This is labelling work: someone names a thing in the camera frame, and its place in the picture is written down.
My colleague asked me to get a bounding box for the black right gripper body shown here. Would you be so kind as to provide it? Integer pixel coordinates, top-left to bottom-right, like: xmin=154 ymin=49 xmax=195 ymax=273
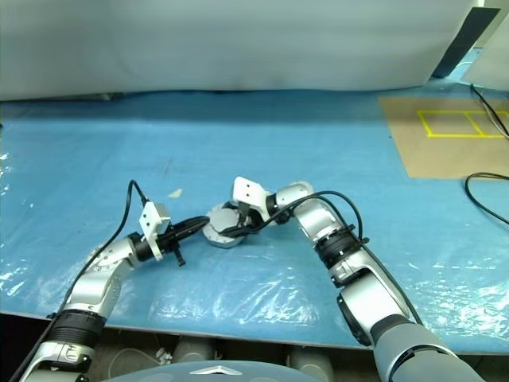
xmin=246 ymin=208 xmax=272 ymax=232

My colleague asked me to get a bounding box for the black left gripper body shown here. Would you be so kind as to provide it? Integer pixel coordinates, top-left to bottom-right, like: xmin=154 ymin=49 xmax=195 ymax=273
xmin=156 ymin=223 xmax=188 ymax=268

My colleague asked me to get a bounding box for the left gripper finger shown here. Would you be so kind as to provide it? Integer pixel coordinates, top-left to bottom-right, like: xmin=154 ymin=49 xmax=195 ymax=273
xmin=180 ymin=215 xmax=210 ymax=232
xmin=182 ymin=224 xmax=208 ymax=242

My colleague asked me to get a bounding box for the finned motor cap circuit board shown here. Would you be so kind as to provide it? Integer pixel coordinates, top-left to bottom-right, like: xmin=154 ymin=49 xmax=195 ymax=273
xmin=203 ymin=201 xmax=250 ymax=240

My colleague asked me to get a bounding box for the blue plastic table sheet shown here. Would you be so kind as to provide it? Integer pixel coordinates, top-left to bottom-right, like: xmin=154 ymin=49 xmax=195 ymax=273
xmin=0 ymin=75 xmax=509 ymax=356

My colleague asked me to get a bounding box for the grey rounded cylinder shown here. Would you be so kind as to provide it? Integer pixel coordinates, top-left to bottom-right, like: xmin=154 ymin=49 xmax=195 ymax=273
xmin=172 ymin=336 xmax=219 ymax=364
xmin=285 ymin=344 xmax=336 ymax=372

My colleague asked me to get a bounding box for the grey robot torso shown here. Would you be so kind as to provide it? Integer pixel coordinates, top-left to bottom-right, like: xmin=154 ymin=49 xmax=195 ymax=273
xmin=101 ymin=360 xmax=320 ymax=382

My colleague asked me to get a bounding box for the white backdrop cloth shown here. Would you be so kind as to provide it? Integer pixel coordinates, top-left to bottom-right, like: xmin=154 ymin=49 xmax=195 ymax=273
xmin=0 ymin=0 xmax=478 ymax=103

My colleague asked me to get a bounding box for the brown cardboard sheet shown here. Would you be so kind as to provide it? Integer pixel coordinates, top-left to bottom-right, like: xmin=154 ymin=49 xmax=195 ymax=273
xmin=377 ymin=93 xmax=509 ymax=180

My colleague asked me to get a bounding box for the white side panel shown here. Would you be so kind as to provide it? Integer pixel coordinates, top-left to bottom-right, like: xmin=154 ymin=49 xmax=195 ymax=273
xmin=463 ymin=7 xmax=509 ymax=92

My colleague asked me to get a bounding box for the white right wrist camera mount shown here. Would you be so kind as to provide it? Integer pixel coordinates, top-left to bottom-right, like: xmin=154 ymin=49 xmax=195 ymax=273
xmin=231 ymin=176 xmax=267 ymax=216

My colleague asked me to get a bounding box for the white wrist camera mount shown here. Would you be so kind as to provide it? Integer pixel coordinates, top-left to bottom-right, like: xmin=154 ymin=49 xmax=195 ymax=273
xmin=231 ymin=176 xmax=267 ymax=216
xmin=138 ymin=201 xmax=173 ymax=263

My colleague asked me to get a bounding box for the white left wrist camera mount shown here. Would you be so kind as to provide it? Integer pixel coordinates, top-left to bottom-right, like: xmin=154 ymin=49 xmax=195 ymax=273
xmin=138 ymin=201 xmax=173 ymax=263

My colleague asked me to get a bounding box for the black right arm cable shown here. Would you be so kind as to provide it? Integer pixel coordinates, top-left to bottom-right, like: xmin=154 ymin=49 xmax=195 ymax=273
xmin=254 ymin=190 xmax=425 ymax=325

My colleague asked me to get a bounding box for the white cable under table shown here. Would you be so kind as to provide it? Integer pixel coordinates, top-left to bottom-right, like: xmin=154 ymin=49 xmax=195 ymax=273
xmin=103 ymin=345 xmax=173 ymax=366

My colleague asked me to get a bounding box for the black looped table cable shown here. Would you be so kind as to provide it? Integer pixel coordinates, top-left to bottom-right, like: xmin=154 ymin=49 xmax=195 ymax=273
xmin=464 ymin=171 xmax=509 ymax=226

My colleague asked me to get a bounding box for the thin black cable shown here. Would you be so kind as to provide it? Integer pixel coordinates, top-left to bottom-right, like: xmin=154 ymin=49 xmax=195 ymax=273
xmin=469 ymin=82 xmax=509 ymax=138

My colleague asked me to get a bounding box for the dark upright post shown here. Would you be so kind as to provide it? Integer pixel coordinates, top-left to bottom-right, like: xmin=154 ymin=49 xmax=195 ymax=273
xmin=433 ymin=6 xmax=502 ymax=80

